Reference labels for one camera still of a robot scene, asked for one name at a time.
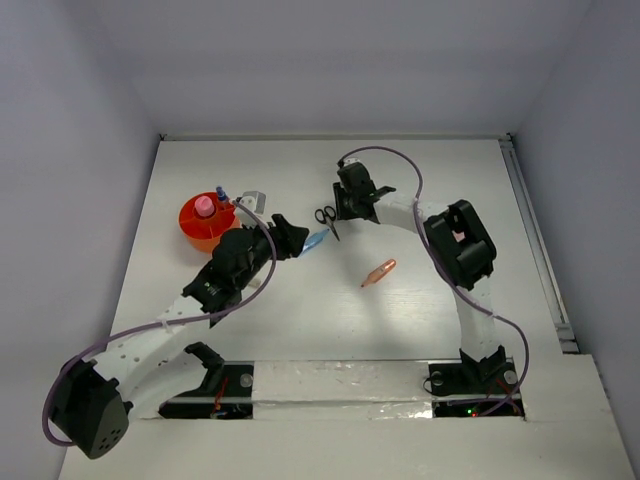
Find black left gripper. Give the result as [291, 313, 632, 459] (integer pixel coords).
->
[234, 215, 306, 290]

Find black handled scissors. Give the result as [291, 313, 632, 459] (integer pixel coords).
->
[314, 205, 340, 240]

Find clear glue bottle blue cap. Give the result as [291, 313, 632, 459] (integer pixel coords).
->
[216, 186, 231, 208]

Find pink cap crayon bottle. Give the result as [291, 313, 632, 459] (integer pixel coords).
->
[194, 195, 216, 218]

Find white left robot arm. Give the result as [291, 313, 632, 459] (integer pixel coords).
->
[44, 214, 309, 460]

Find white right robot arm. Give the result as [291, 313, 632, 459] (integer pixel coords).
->
[333, 158, 507, 397]

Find blue highlighter pen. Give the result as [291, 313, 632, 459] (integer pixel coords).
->
[301, 229, 330, 255]

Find orange highlighter pen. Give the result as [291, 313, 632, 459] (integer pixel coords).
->
[361, 259, 397, 288]

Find orange round desk organizer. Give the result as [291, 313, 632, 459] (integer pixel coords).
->
[178, 191, 241, 254]

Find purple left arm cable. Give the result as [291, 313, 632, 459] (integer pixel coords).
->
[42, 199, 278, 446]

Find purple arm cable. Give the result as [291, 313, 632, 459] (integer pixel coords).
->
[42, 199, 278, 446]
[338, 145, 530, 417]

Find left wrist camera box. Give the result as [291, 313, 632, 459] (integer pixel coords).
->
[240, 190, 266, 215]

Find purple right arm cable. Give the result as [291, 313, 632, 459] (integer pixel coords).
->
[338, 145, 530, 417]

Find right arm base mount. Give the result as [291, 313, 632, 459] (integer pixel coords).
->
[423, 361, 525, 418]

